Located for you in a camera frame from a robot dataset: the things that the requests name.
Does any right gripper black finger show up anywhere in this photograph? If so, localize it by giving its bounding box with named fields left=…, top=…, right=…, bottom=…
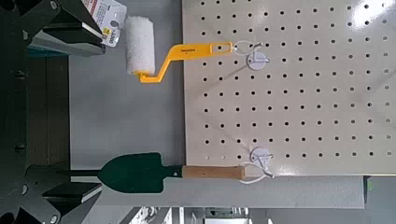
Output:
left=13, top=0, right=106, bottom=58
left=18, top=169, right=103, bottom=224

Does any white blister card package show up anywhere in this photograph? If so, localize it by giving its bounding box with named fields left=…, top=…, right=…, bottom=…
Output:
left=81, top=0, right=128, bottom=49

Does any white round pegboard hook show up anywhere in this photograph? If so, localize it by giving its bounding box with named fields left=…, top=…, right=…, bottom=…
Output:
left=246, top=42, right=271, bottom=72
left=249, top=147, right=275, bottom=171

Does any beige metal pegboard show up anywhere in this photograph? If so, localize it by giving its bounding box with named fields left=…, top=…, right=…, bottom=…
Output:
left=181, top=0, right=396, bottom=177

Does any paint roller with yellow handle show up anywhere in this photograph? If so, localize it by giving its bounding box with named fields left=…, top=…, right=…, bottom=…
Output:
left=123, top=15, right=233, bottom=84

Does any green trowel with wooden handle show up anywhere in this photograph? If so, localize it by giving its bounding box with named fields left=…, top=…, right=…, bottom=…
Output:
left=96, top=151, right=247, bottom=194

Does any white cord loop on roller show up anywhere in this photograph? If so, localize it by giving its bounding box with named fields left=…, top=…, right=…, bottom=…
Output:
left=233, top=39, right=264, bottom=57

